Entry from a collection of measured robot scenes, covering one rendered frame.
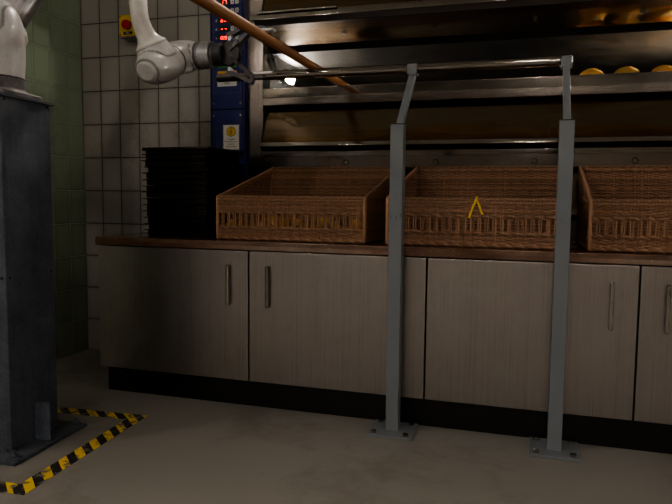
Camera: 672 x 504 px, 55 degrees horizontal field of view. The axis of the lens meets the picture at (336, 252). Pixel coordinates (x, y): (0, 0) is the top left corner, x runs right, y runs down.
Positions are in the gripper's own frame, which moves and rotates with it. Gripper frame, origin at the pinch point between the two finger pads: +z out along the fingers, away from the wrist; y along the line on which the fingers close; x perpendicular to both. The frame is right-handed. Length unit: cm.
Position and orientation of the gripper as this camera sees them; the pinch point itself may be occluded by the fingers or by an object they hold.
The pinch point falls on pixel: (271, 51)
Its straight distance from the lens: 217.5
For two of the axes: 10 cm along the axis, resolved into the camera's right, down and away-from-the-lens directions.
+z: 9.6, 0.4, -2.9
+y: -0.1, 10.0, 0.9
